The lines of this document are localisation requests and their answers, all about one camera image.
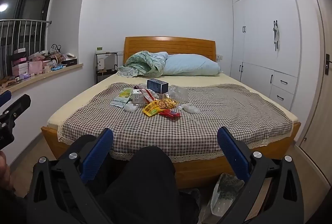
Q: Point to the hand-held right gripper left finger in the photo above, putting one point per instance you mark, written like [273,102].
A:
[97,155]

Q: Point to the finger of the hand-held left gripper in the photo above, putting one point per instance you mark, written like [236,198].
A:
[19,106]
[5,97]

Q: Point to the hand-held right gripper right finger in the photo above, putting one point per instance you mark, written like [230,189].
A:
[233,155]

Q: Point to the clear plastic bag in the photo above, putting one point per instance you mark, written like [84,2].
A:
[220,203]

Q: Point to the white tissue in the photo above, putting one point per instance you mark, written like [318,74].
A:
[190,108]
[129,107]

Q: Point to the white perforated box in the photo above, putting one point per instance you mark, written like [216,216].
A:
[137,96]

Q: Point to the yellow snack packet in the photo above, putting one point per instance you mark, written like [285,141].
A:
[151,109]

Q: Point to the red snack packet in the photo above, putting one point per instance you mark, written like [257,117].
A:
[168,113]

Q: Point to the person's left hand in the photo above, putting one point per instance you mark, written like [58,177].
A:
[4,169]

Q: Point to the brown checkered blanket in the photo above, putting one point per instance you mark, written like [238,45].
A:
[220,115]

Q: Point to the pile of boxes and bags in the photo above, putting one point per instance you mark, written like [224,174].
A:
[33,64]

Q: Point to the person's black trouser leg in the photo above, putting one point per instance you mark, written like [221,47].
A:
[145,182]

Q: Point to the wooden windowsill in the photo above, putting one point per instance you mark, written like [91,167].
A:
[64,68]

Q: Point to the green white snack packet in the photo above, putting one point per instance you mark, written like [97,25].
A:
[120,98]

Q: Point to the black flat box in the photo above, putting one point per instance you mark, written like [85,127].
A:
[69,61]

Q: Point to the metal railing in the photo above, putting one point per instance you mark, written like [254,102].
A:
[26,21]

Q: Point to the red white wrapper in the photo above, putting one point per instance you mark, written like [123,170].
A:
[149,94]

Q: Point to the clear plastic wrap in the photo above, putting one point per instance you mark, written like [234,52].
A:
[179,93]

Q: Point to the clear packet of snacks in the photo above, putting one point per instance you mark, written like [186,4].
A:
[167,103]

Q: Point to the white device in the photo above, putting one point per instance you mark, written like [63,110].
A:
[101,64]

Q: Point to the dark blue box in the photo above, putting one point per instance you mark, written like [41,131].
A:
[155,85]

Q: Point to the light blue pillow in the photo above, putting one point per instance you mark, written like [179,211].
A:
[192,64]

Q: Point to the dark window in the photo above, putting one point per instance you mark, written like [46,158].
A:
[33,1]

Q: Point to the black metal nightstand rack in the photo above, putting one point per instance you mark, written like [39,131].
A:
[106,53]

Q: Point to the green floral quilt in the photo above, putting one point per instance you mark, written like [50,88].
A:
[142,63]

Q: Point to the beige door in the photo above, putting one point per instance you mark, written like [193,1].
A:
[321,97]

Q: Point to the wooden bed with checkered cover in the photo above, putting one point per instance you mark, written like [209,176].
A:
[155,44]

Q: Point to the white wardrobe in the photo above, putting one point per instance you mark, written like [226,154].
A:
[264,6]

